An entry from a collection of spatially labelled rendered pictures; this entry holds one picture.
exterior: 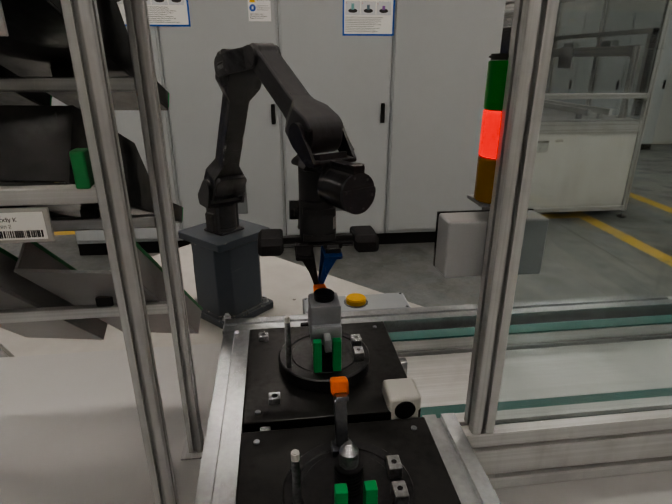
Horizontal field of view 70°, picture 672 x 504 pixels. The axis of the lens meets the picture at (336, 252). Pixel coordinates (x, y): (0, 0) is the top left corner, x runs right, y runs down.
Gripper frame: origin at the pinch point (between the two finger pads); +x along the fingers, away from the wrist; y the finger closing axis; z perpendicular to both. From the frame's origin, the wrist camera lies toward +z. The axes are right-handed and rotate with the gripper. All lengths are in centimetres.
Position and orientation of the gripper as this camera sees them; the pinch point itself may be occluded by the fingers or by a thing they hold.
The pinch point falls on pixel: (318, 270)
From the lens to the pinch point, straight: 78.4
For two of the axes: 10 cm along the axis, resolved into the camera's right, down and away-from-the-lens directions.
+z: -1.2, -3.8, 9.2
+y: -9.9, 0.4, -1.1
